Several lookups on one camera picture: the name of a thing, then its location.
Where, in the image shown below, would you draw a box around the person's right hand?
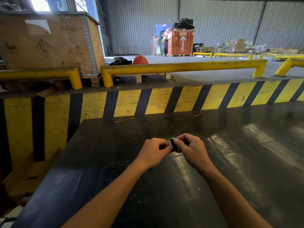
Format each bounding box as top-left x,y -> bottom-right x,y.
173,133 -> 213,173

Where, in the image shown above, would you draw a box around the person's left hand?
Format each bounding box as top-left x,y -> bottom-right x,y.
135,138 -> 173,170

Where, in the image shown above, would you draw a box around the thin black tool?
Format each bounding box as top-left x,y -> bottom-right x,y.
148,145 -> 168,171

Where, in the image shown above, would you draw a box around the person's right forearm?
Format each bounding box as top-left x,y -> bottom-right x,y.
197,161 -> 273,228

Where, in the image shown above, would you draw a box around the person's left forearm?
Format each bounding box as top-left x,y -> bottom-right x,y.
60,160 -> 149,228

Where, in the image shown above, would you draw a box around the yellow black striped dock edge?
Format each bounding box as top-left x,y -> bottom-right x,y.
0,78 -> 304,175

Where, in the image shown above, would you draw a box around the wooden pallet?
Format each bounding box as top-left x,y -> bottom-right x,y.
80,74 -> 103,87
135,72 -> 172,84

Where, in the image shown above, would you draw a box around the orange ball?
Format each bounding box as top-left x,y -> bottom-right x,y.
132,55 -> 149,65

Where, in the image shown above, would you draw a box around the black bag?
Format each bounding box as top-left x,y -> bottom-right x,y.
109,57 -> 132,66

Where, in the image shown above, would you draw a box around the red crate with white arrow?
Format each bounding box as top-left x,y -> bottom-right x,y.
167,30 -> 195,56

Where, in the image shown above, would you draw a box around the pile of wrapped goods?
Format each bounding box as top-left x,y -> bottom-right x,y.
213,38 -> 268,54

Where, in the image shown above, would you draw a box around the blue container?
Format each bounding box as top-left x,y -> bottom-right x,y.
155,24 -> 171,37

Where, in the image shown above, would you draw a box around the black bags pile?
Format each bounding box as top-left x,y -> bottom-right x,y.
171,18 -> 195,31

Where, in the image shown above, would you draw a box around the brown cardboard pieces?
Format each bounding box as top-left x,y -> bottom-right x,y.
2,148 -> 63,203

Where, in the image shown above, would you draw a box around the large plywood crate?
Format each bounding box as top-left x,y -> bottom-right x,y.
0,11 -> 105,77

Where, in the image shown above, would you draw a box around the window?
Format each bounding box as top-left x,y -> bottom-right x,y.
28,0 -> 99,22

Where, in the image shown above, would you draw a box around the long yellow guard rail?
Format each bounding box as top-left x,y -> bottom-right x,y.
101,59 -> 268,88

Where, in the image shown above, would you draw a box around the short yellow guard rail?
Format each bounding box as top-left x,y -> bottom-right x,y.
0,67 -> 83,90

